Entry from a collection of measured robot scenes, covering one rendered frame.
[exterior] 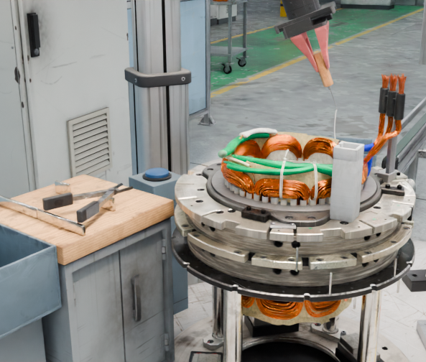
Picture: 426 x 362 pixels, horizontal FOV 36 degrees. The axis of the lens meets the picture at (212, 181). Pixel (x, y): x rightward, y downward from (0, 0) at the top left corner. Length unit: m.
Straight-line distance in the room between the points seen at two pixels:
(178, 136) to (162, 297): 0.42
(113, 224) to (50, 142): 2.30
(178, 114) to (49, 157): 1.90
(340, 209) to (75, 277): 0.34
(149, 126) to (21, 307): 0.57
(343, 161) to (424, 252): 0.75
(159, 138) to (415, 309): 0.57
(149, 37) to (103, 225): 0.50
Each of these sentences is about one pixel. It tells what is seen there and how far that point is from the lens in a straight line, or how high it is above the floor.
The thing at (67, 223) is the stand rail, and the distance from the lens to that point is 0.85.
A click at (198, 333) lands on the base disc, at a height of 0.80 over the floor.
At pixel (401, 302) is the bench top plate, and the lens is 1.29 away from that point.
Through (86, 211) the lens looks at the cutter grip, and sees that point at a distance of 0.84.
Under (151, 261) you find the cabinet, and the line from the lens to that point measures 0.95.
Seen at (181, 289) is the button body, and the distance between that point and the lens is 1.20.
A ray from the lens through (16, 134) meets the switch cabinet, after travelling 3.12.
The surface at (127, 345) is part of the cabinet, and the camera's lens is 0.97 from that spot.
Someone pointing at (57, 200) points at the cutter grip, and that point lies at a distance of 0.89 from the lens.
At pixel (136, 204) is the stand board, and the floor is 1.06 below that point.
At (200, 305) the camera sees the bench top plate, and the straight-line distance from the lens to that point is 1.24.
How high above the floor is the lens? 1.40
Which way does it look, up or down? 19 degrees down
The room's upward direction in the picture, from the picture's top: straight up
